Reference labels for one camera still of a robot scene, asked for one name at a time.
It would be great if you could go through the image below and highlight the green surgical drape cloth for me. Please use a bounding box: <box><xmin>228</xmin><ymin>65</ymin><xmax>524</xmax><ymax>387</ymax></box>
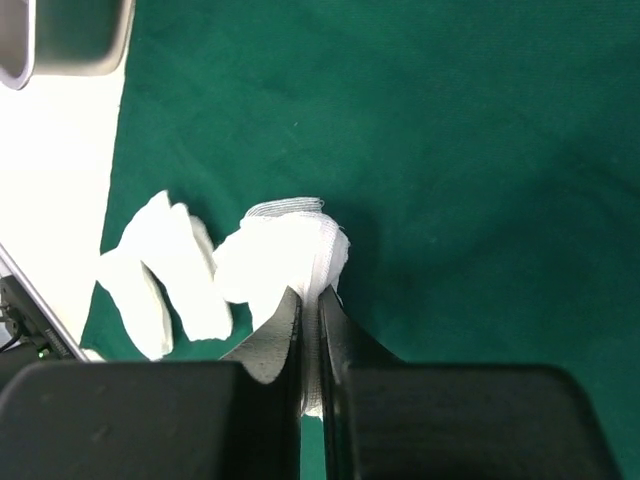
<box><xmin>100</xmin><ymin>1</ymin><xmax>639</xmax><ymax>479</ymax></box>

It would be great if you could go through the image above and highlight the stainless steel instrument tray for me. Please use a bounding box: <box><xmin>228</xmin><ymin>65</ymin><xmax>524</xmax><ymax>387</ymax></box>
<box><xmin>1</xmin><ymin>0</ymin><xmax>135</xmax><ymax>90</ymax></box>

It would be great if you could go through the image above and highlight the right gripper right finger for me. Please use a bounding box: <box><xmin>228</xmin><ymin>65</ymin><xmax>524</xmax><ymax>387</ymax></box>
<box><xmin>318</xmin><ymin>289</ymin><xmax>621</xmax><ymax>479</ymax></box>

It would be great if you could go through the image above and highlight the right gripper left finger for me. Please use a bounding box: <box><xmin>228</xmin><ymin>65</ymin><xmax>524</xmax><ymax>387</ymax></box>
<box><xmin>1</xmin><ymin>290</ymin><xmax>302</xmax><ymax>479</ymax></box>

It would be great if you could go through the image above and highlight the white gauze pad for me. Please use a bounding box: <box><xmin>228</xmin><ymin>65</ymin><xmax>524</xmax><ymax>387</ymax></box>
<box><xmin>212</xmin><ymin>197</ymin><xmax>350</xmax><ymax>418</ymax></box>
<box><xmin>97</xmin><ymin>248</ymin><xmax>174</xmax><ymax>361</ymax></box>
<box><xmin>121</xmin><ymin>190</ymin><xmax>233</xmax><ymax>341</ymax></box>

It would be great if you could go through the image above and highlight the aluminium front rail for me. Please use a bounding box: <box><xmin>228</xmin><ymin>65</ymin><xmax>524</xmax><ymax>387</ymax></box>
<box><xmin>1</xmin><ymin>246</ymin><xmax>89</xmax><ymax>362</ymax></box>

